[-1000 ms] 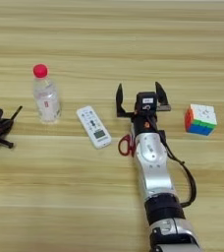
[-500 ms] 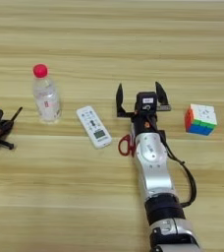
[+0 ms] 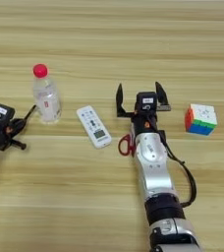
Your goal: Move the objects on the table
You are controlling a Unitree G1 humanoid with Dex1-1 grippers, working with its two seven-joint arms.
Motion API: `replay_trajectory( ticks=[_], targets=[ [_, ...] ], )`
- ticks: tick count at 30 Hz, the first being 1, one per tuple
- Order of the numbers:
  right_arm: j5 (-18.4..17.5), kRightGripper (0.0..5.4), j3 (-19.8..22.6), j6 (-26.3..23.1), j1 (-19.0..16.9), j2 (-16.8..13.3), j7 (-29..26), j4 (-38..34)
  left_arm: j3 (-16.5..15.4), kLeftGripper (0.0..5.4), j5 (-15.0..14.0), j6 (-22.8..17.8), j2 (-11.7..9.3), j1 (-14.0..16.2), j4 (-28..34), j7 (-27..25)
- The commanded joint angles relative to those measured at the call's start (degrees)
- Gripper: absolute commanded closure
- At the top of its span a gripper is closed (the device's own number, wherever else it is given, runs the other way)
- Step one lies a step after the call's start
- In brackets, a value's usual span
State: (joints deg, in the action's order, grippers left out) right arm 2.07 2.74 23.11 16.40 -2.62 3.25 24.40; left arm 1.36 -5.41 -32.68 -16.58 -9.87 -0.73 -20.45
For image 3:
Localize white remote control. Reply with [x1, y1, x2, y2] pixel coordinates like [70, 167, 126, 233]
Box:
[76, 104, 113, 150]

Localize colourful puzzle cube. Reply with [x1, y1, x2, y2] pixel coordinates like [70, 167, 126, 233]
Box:
[184, 102, 219, 137]

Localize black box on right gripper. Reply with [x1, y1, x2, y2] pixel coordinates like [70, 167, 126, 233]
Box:
[135, 91, 158, 114]

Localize red handled scissors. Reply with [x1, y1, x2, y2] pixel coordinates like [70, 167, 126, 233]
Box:
[117, 124, 138, 158]

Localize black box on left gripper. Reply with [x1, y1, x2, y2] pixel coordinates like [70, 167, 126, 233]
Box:
[0, 102, 17, 128]

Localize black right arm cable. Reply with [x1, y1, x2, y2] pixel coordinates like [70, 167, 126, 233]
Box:
[160, 130, 197, 209]

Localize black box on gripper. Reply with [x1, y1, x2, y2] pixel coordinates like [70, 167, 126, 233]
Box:
[0, 102, 17, 128]
[135, 91, 158, 114]

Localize clear bottle with red cap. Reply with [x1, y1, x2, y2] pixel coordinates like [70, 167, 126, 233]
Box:
[31, 63, 63, 124]

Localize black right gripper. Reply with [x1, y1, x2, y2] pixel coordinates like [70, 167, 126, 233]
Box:
[115, 81, 172, 136]

